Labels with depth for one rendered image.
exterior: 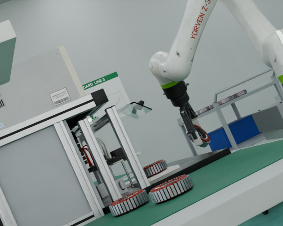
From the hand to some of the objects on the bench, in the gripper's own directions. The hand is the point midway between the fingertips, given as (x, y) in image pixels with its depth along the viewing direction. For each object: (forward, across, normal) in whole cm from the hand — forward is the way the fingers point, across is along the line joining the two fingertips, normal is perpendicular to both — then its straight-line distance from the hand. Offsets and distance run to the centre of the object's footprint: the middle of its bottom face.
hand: (197, 134), depth 239 cm
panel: (-9, -45, +39) cm, 61 cm away
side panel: (-21, -79, +33) cm, 88 cm away
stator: (-10, -41, +12) cm, 44 cm away
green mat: (-28, -94, +1) cm, 98 cm away
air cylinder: (-12, -49, +24) cm, 55 cm away
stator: (-25, -85, +7) cm, 88 cm away
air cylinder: (-3, -30, +37) cm, 48 cm away
